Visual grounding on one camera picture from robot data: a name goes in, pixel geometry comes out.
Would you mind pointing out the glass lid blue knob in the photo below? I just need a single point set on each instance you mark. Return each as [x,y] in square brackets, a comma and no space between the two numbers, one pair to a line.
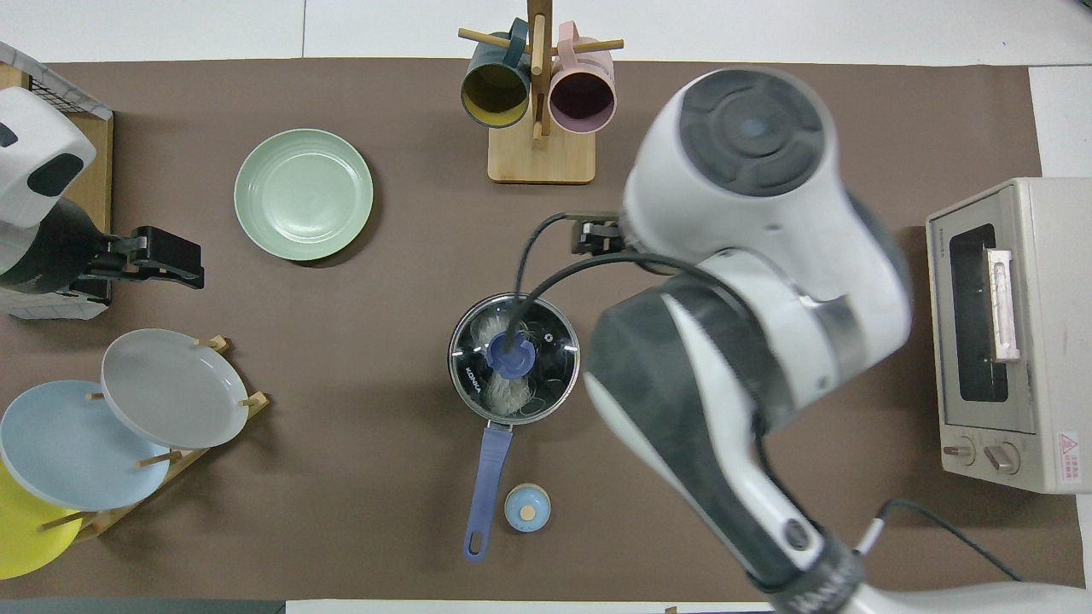
[554,367]

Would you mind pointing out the dark teal mug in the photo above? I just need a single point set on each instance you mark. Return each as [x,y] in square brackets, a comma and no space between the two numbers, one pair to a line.
[495,89]

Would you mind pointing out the beige toaster oven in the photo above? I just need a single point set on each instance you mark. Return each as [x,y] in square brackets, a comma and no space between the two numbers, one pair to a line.
[1049,401]

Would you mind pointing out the light green plate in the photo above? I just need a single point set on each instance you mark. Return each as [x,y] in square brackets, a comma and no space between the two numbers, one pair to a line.
[303,194]

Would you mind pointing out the small blue round jar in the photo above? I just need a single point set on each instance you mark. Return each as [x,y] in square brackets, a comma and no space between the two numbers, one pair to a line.
[527,508]

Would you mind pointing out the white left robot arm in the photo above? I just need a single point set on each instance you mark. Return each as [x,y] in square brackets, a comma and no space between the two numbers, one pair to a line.
[38,162]

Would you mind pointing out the brown table mat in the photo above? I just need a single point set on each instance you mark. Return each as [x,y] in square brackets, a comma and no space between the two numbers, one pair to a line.
[341,477]

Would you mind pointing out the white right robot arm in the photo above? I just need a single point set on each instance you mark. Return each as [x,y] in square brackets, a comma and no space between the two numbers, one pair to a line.
[751,256]

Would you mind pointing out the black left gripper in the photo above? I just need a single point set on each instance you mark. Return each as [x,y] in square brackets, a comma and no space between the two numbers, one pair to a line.
[166,251]

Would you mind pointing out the light blue plate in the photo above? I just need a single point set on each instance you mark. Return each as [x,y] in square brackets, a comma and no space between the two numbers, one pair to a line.
[68,452]

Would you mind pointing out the white vermicelli bundle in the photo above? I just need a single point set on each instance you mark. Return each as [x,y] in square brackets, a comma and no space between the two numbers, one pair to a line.
[503,388]

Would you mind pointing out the yellow plate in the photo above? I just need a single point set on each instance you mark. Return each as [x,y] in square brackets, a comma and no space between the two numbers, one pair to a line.
[21,537]

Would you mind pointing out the grey plate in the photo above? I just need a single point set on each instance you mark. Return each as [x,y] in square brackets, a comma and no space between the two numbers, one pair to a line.
[175,388]

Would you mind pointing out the pink mug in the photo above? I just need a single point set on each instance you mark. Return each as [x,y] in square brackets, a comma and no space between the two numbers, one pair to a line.
[583,98]

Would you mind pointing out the wooden plate rack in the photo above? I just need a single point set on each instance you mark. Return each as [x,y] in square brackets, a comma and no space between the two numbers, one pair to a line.
[183,460]

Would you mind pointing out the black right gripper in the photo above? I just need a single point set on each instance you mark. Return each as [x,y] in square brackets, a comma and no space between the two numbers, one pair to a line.
[601,232]

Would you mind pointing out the wooden mug tree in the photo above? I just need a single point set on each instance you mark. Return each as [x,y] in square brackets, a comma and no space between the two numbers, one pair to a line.
[542,158]

